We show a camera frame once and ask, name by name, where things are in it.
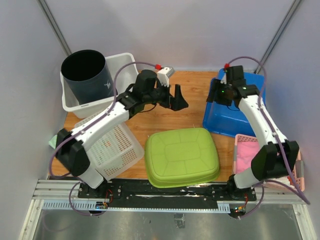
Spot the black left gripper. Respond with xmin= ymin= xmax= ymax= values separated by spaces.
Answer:
xmin=145 ymin=79 xmax=189 ymax=112

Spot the blue plastic tub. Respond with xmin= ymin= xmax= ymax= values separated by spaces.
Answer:
xmin=202 ymin=69 xmax=264 ymax=137

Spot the green plastic tub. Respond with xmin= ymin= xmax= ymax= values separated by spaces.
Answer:
xmin=144 ymin=127 xmax=220 ymax=189

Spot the white plastic bin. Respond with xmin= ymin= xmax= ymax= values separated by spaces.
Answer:
xmin=60 ymin=52 xmax=138 ymax=119

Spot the white perforated basket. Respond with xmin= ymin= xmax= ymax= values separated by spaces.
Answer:
xmin=72 ymin=109 xmax=144 ymax=188

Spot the dark round bucket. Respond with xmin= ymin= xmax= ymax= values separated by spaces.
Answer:
xmin=61 ymin=49 xmax=115 ymax=105

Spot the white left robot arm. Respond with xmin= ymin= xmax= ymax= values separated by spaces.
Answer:
xmin=54 ymin=67 xmax=189 ymax=198

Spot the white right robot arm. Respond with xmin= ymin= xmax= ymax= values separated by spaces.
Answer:
xmin=203 ymin=65 xmax=300 ymax=200

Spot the pink perforated basket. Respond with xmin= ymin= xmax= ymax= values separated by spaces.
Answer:
xmin=232 ymin=134 xmax=305 ymax=192

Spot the pink folded cloth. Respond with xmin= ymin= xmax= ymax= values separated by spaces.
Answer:
xmin=235 ymin=141 xmax=260 ymax=174

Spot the green printed cloth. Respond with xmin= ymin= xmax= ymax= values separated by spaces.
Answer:
xmin=48 ymin=135 xmax=58 ymax=150

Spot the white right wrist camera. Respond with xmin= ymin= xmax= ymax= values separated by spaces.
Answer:
xmin=220 ymin=63 xmax=230 ymax=85

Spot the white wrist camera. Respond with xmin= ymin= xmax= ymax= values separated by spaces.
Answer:
xmin=155 ymin=64 xmax=175 ymax=88
xmin=220 ymin=63 xmax=230 ymax=85

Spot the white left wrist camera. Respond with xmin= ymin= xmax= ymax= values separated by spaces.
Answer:
xmin=155 ymin=64 xmax=175 ymax=88

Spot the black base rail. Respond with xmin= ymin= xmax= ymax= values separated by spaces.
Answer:
xmin=32 ymin=176 xmax=258 ymax=214

